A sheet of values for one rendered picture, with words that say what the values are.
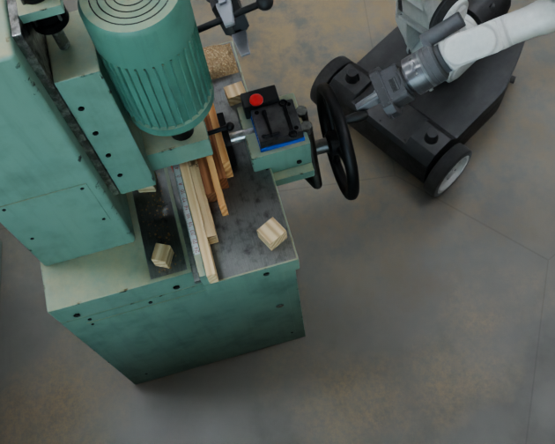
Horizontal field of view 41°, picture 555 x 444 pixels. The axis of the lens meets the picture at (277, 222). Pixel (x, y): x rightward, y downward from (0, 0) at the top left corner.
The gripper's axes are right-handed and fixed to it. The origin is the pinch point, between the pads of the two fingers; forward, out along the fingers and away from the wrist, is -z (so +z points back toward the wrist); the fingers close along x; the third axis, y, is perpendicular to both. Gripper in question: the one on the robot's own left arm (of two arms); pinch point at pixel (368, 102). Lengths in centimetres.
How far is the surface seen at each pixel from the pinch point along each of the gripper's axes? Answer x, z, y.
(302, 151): -6.7, -15.6, 9.1
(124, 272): -16, -62, 22
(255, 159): -6.0, -23.5, 16.6
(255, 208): -15.1, -28.7, 13.8
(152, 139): 2.3, -36.9, 32.5
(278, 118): -0.3, -15.1, 16.1
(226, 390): -38, -94, -51
